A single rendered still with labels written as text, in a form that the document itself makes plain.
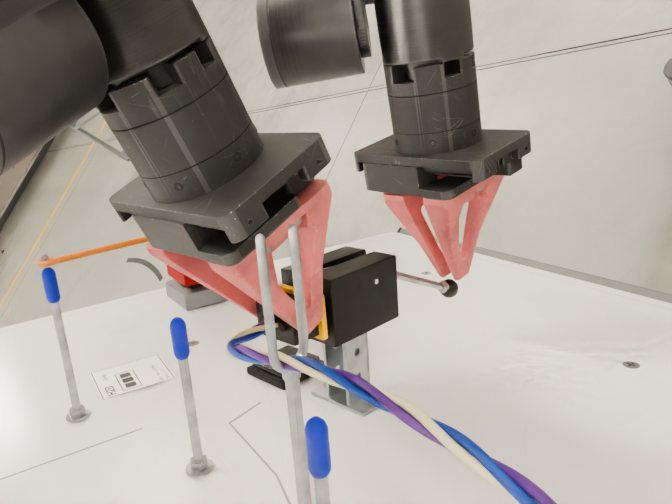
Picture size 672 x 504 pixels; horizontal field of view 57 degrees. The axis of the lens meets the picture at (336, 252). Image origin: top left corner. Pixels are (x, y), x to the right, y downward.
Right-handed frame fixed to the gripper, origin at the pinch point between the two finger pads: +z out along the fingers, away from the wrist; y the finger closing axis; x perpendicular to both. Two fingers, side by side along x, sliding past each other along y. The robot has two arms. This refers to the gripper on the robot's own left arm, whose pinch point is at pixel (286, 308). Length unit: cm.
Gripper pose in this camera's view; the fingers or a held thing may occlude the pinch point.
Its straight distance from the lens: 34.2
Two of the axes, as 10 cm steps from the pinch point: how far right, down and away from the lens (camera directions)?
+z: 3.6, 7.7, 5.2
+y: 7.1, 1.3, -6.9
